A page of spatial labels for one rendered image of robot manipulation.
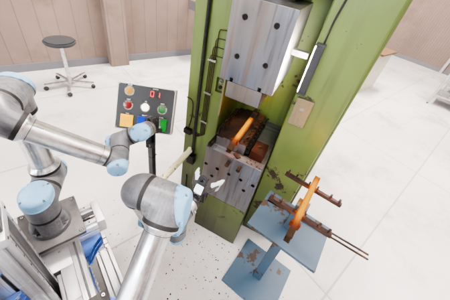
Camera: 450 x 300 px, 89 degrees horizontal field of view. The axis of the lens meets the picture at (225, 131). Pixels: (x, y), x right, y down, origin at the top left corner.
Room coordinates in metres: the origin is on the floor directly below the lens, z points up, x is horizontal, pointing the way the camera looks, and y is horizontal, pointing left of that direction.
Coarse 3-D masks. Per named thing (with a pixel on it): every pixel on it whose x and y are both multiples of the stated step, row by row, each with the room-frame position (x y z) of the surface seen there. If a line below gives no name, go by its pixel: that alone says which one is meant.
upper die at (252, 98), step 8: (232, 88) 1.12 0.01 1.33; (240, 88) 1.11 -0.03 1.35; (248, 88) 1.09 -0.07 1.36; (232, 96) 1.12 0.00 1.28; (240, 96) 1.10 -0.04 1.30; (248, 96) 1.09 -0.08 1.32; (256, 96) 1.08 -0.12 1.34; (264, 96) 1.15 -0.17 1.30; (248, 104) 1.09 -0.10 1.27; (256, 104) 1.07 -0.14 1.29
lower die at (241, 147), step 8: (240, 112) 1.46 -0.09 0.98; (248, 112) 1.46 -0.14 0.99; (256, 112) 1.47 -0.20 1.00; (240, 120) 1.34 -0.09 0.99; (256, 120) 1.39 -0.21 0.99; (264, 120) 1.47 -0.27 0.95; (224, 128) 1.22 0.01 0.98; (232, 128) 1.23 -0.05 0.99; (240, 128) 1.24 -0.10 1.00; (248, 128) 1.26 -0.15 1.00; (256, 128) 1.29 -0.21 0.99; (224, 136) 1.13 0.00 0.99; (232, 136) 1.15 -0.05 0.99; (248, 136) 1.18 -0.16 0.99; (224, 144) 1.11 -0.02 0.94; (240, 144) 1.08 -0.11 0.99; (248, 144) 1.14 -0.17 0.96; (240, 152) 1.08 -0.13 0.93
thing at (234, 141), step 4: (248, 120) 1.34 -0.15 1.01; (252, 120) 1.37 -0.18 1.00; (244, 124) 1.28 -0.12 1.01; (248, 124) 1.29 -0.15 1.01; (244, 128) 1.23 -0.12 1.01; (240, 132) 1.18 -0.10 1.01; (236, 136) 1.13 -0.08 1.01; (240, 136) 1.14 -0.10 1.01; (232, 140) 1.08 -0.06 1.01; (236, 140) 1.08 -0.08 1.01; (232, 144) 1.04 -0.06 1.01; (236, 144) 1.07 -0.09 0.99; (228, 148) 1.00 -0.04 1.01; (232, 148) 1.03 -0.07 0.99; (228, 152) 0.99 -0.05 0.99
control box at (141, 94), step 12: (120, 84) 1.15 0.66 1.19; (132, 84) 1.16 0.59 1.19; (120, 96) 1.12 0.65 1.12; (132, 96) 1.13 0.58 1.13; (144, 96) 1.14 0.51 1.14; (168, 96) 1.17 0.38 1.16; (120, 108) 1.08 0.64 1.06; (132, 108) 1.09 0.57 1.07; (156, 108) 1.12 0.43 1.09; (168, 108) 1.14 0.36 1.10; (168, 120) 1.10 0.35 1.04; (168, 132) 1.07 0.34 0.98
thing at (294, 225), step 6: (318, 180) 0.90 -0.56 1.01; (312, 186) 0.84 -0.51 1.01; (312, 192) 0.80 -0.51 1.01; (306, 198) 0.76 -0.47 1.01; (306, 204) 0.72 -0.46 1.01; (300, 210) 0.68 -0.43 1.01; (300, 216) 0.64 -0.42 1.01; (294, 222) 0.60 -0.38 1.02; (294, 228) 0.57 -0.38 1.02; (288, 234) 0.54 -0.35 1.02; (288, 240) 0.52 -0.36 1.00
